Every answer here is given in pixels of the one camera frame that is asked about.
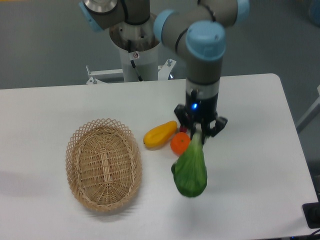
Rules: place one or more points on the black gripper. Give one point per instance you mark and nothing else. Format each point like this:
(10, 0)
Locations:
(202, 111)

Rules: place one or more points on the green bok choy vegetable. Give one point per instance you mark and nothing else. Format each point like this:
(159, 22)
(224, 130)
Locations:
(190, 171)

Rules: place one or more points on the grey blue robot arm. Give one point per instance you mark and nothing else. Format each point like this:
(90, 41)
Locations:
(198, 37)

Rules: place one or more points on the purple sweet potato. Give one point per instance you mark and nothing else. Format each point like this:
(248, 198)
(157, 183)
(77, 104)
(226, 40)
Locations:
(183, 129)

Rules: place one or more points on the orange tangerine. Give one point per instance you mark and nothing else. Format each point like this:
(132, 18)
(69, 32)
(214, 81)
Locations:
(180, 143)

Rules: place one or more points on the yellow papaya half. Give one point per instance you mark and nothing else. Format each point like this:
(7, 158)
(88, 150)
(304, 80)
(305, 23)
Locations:
(159, 135)

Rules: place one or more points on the woven wicker basket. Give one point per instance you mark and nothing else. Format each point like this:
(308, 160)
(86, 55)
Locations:
(103, 165)

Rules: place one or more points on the white table leg right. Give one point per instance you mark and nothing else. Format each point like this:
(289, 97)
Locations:
(309, 115)

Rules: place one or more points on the black device at table edge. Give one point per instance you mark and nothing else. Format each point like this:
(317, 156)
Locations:
(312, 214)

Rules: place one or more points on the white metal base frame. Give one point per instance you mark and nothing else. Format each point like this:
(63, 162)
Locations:
(170, 70)

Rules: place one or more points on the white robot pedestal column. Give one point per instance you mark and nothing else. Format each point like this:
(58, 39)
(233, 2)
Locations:
(138, 50)

